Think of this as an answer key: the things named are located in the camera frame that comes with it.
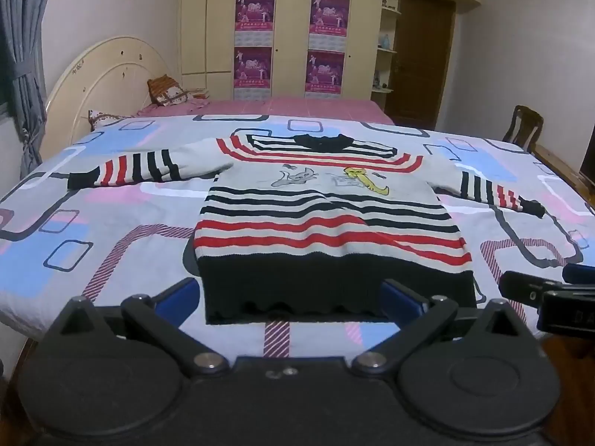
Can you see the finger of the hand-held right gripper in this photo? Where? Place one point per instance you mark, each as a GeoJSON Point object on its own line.
{"type": "Point", "coordinates": [578, 273]}
{"type": "Point", "coordinates": [530, 290]}

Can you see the wooden bed frame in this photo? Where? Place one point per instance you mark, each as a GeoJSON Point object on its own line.
{"type": "Point", "coordinates": [558, 167]}

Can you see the cream wardrobe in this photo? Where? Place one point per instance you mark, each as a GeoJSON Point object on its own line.
{"type": "Point", "coordinates": [288, 9]}

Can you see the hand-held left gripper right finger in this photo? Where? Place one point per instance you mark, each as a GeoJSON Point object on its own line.
{"type": "Point", "coordinates": [400, 298]}

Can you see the dark wooden chair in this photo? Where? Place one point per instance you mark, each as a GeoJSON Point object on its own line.
{"type": "Point", "coordinates": [521, 125]}

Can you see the pink bed sheet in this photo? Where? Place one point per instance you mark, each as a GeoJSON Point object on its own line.
{"type": "Point", "coordinates": [302, 107]}

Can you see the grey curtain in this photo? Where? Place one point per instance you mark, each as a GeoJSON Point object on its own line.
{"type": "Point", "coordinates": [23, 55]}

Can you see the brown wooden door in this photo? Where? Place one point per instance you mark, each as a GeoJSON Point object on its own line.
{"type": "Point", "coordinates": [418, 55]}

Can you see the striped knit sweater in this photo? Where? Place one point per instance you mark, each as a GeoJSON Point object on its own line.
{"type": "Point", "coordinates": [325, 223]}

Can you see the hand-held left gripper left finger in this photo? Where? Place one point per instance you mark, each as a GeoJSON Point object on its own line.
{"type": "Point", "coordinates": [179, 298]}

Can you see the cream rounded headboard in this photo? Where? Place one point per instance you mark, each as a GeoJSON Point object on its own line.
{"type": "Point", "coordinates": [102, 83]}

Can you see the brown patterned cushion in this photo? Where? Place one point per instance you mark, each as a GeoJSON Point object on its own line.
{"type": "Point", "coordinates": [167, 90]}

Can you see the patterned pillow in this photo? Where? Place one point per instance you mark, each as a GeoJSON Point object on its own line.
{"type": "Point", "coordinates": [109, 118]}

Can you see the patterned bed sheet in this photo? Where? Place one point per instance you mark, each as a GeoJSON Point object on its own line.
{"type": "Point", "coordinates": [116, 241]}

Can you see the purple wall poster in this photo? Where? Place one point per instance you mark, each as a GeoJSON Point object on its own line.
{"type": "Point", "coordinates": [324, 73]}
{"type": "Point", "coordinates": [254, 16]}
{"type": "Point", "coordinates": [330, 18]}
{"type": "Point", "coordinates": [253, 72]}

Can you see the cream open shelf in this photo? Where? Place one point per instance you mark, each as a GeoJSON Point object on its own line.
{"type": "Point", "coordinates": [386, 62]}

